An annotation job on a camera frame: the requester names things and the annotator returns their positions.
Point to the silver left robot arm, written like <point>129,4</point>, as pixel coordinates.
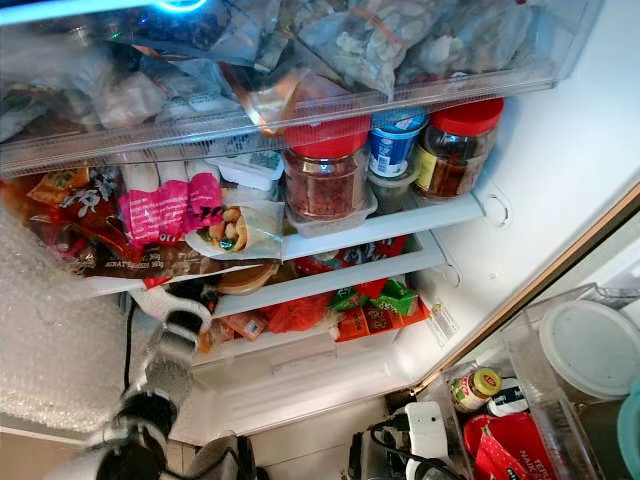
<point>160,385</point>

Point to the white fridge shelf with packs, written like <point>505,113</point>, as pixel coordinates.
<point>300,283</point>

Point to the white fridge shelf with jars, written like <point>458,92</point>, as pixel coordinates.
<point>400,220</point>

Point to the clear fridge door bin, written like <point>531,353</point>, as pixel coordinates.
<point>530,330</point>

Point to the packaged wrap sandwich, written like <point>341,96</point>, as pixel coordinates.
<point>232,228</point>

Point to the pink and white sausage pack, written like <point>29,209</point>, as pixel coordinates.
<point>160,212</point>

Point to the orange net bag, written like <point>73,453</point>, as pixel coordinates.
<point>295,315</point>

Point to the bubble wrap sheet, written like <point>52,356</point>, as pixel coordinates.
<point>60,330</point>

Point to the white labelled tub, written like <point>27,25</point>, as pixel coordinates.
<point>253,170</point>

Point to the orange and black snack bag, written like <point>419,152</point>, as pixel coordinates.
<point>70,205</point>

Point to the clear plastic freezer drawer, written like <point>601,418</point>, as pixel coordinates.
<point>160,135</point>

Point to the red flat food package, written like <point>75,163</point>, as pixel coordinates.
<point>345,256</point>

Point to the red-lid jar of chili flakes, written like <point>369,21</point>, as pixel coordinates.
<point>325,180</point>

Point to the orange and green snack pack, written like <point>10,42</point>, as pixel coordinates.
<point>380,312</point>

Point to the blue and white yogurt cup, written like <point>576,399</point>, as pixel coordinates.
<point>392,148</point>

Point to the yellow-label glass jar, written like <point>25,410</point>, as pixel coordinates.
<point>475,390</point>

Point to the red-lid jar of dark sauce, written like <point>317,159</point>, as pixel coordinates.
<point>458,150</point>

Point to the frozen food bag orange band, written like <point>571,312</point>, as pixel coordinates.
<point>370,40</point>

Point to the black and white jar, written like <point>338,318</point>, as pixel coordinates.
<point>510,400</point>

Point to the red plastic bag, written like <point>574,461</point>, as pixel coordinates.
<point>510,450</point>

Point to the teal container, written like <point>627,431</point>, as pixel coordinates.
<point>631,435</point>

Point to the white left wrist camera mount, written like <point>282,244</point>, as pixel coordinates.
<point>175,308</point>

